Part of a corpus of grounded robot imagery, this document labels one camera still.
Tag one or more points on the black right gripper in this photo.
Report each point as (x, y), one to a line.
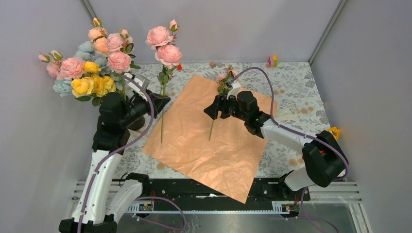
(220, 103)

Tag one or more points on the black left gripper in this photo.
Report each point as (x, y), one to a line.
(158, 100)

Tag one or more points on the orange wrapping paper sheet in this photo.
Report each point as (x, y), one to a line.
(220, 154)

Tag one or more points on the yellow rose stem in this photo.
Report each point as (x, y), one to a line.
(93, 85)

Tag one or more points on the blue rose stem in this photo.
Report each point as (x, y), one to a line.
(86, 49)

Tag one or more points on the peach rose stem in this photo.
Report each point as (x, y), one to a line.
(98, 37)

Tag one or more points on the large pink rose stem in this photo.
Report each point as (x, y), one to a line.
(68, 69)

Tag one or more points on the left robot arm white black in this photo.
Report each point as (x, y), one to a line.
(93, 214)

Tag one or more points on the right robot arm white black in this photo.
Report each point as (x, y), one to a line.
(323, 158)

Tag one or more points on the pink rose stem in vase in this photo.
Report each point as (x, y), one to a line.
(63, 87)

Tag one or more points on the pink green stacked toy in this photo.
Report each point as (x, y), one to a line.
(272, 61)

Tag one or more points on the floral patterned table mat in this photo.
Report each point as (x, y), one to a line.
(298, 103)

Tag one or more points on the yellow plastic toy piece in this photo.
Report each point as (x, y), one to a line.
(335, 132)

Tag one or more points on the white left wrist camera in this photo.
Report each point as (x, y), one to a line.
(136, 84)

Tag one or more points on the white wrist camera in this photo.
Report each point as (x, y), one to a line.
(234, 88)
(136, 84)

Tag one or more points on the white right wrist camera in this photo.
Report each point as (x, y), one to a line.
(234, 88)

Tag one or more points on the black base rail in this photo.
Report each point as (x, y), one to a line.
(267, 195)

